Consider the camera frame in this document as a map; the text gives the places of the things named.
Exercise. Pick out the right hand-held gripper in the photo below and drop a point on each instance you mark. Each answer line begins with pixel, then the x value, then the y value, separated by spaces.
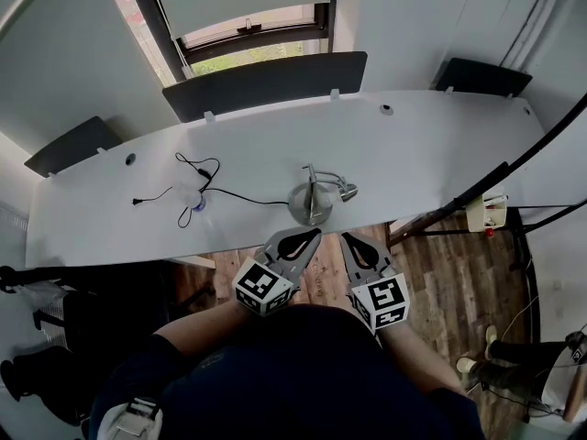
pixel 383 300

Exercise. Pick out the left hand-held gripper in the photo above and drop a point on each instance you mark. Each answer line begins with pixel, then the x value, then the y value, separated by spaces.
pixel 261 287

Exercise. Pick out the silver desk lamp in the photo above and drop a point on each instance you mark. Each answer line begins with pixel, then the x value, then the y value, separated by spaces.
pixel 309 204

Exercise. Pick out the person's left forearm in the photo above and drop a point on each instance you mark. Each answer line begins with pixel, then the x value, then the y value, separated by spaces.
pixel 202 328

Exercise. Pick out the person's right forearm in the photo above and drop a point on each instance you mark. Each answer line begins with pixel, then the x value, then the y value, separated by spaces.
pixel 417 360

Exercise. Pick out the wide dark desk partition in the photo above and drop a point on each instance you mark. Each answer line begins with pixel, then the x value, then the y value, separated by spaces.
pixel 266 87

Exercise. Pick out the clear plastic water bottle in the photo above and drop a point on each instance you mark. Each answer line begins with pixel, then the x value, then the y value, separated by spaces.
pixel 199 205

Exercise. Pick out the person's dark shirt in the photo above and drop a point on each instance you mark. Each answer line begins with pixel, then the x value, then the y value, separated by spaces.
pixel 298 383

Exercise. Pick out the black office chair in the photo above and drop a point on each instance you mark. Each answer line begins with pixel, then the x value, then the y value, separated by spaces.
pixel 105 319
pixel 41 383

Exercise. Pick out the clear plastic bag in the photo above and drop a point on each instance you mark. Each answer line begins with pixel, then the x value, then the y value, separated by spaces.
pixel 43 293

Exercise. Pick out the black framed window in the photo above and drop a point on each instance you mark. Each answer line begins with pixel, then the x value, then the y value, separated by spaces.
pixel 156 30

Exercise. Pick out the black cap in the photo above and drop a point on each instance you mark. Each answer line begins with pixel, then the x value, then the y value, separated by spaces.
pixel 7 280

